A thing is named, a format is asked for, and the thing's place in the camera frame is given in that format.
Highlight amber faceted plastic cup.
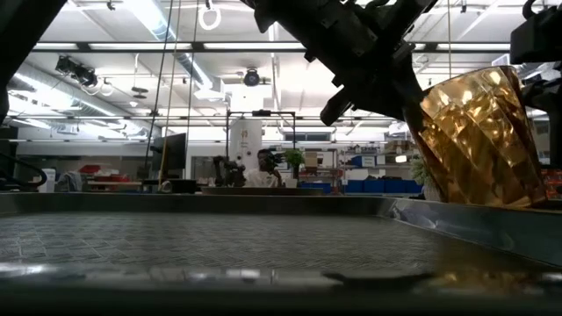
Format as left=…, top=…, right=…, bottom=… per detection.
left=412, top=64, right=549, bottom=208

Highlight white container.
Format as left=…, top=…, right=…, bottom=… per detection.
left=38, top=168, right=58, bottom=194

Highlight white hanging ring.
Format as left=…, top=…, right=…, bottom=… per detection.
left=198, top=3, right=222, bottom=32

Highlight black textured serving tray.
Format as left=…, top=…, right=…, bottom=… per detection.
left=0, top=192, right=562, bottom=316

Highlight person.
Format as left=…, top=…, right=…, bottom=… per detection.
left=242, top=147, right=285, bottom=189

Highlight small green potted plant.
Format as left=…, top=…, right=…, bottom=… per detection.
left=408, top=154, right=443, bottom=202

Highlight thin dark hanging cable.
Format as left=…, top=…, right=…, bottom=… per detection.
left=185, top=0, right=199, bottom=133

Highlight black box under monitor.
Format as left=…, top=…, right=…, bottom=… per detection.
left=158, top=178, right=198, bottom=195

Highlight black ceiling spotlight cluster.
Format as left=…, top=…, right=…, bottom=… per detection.
left=54, top=54, right=99, bottom=88

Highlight leafy plant in white pot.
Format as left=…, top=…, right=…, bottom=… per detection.
left=283, top=147, right=306, bottom=189

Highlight black computer monitor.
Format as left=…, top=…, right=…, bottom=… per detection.
left=150, top=132, right=188, bottom=180

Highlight black curved cable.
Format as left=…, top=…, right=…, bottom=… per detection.
left=0, top=151, right=48, bottom=190

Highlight black round ceiling device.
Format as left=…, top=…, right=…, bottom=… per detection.
left=242, top=68, right=262, bottom=88

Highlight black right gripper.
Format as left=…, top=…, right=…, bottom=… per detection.
left=252, top=0, right=440, bottom=176

